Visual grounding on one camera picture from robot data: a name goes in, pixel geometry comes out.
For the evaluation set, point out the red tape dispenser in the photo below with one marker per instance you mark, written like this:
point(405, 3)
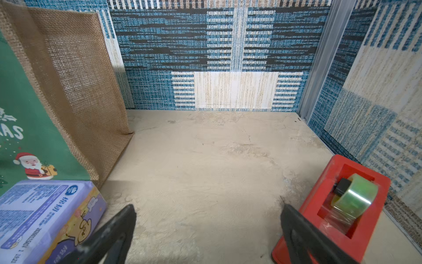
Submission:
point(345, 205)

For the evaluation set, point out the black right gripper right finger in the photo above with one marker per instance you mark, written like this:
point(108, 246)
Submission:
point(306, 244)

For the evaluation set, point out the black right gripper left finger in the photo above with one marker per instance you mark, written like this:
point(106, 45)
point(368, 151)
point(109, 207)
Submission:
point(110, 244)

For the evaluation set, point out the green burlap Christmas canvas bag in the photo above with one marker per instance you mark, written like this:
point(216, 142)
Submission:
point(62, 113)

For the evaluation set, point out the purple tissue pack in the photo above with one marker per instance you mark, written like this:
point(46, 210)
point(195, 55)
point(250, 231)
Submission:
point(42, 221)

